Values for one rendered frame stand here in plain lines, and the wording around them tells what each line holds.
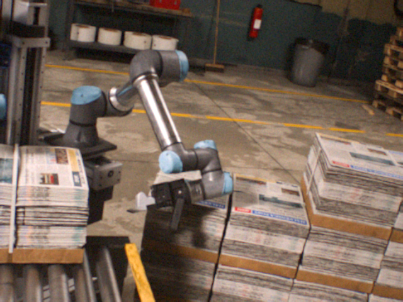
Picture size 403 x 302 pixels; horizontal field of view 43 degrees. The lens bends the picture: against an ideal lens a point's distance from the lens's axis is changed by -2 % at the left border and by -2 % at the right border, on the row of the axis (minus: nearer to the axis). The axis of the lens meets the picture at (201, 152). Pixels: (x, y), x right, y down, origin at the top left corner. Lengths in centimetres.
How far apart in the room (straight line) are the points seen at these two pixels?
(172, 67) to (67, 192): 72
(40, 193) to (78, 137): 87
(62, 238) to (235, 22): 764
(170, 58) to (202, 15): 676
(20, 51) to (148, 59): 48
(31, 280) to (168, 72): 88
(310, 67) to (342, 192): 707
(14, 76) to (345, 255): 137
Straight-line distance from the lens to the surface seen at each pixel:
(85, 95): 213
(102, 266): 146
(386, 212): 189
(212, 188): 171
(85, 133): 217
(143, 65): 180
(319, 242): 190
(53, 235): 140
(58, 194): 134
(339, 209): 185
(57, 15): 823
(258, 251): 190
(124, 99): 212
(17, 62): 200
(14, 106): 205
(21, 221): 137
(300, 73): 887
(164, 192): 169
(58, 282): 138
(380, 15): 1018
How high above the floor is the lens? 161
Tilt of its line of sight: 20 degrees down
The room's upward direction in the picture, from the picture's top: 11 degrees clockwise
